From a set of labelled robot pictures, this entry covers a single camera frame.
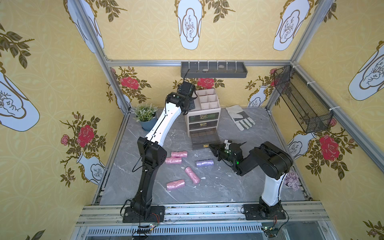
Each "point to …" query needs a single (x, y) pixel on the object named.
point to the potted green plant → (146, 115)
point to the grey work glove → (241, 118)
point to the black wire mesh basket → (311, 111)
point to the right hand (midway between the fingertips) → (208, 147)
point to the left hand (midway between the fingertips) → (191, 106)
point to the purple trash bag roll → (205, 163)
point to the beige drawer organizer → (202, 123)
